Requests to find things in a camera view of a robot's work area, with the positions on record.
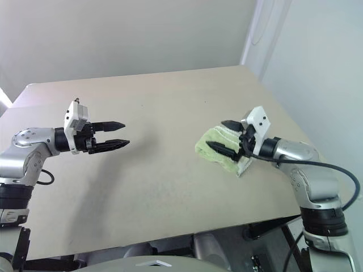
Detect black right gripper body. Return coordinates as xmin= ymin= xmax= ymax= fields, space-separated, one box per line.
xmin=239 ymin=125 xmax=256 ymax=158

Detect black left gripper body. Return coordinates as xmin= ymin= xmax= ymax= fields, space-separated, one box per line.
xmin=74 ymin=122 xmax=99 ymax=155

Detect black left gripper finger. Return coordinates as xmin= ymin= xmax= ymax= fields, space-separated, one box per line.
xmin=92 ymin=121 xmax=126 ymax=134
xmin=95 ymin=139 xmax=131 ymax=154

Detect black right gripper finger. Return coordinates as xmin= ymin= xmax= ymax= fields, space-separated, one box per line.
xmin=221 ymin=120 xmax=244 ymax=133
xmin=205 ymin=141 xmax=242 ymax=163

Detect light green towel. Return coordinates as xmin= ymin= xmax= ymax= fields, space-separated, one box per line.
xmin=194 ymin=124 xmax=254 ymax=179

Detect white panel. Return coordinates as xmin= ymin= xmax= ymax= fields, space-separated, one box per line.
xmin=0 ymin=87 xmax=14 ymax=118

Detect large grey rounded shape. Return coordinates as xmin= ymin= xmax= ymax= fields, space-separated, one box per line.
xmin=192 ymin=232 xmax=232 ymax=272

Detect small grey rounded shape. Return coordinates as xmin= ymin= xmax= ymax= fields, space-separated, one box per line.
xmin=123 ymin=243 xmax=160 ymax=259

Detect black table leg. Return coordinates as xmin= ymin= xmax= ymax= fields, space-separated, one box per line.
xmin=282 ymin=223 xmax=306 ymax=272

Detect silver robot torso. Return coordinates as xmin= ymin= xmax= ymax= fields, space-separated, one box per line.
xmin=70 ymin=254 xmax=205 ymax=272

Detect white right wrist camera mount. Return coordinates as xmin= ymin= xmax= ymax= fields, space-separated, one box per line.
xmin=240 ymin=106 xmax=272 ymax=157

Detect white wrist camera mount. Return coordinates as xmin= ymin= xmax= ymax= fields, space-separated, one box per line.
xmin=62 ymin=97 xmax=91 ymax=155
xmin=240 ymin=106 xmax=272 ymax=157

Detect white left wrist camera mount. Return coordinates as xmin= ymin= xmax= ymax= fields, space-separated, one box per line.
xmin=62 ymin=97 xmax=91 ymax=155

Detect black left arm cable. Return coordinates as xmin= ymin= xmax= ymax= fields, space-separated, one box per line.
xmin=36 ymin=168 xmax=55 ymax=186

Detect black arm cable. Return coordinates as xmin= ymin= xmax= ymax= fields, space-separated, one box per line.
xmin=36 ymin=168 xmax=55 ymax=186
xmin=243 ymin=147 xmax=362 ymax=272

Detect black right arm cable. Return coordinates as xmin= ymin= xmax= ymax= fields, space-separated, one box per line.
xmin=243 ymin=147 xmax=362 ymax=272

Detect black table frame bracket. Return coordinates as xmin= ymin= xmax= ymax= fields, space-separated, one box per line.
xmin=244 ymin=217 xmax=302 ymax=242

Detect black table frame bar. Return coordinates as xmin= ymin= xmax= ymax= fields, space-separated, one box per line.
xmin=24 ymin=249 xmax=89 ymax=270

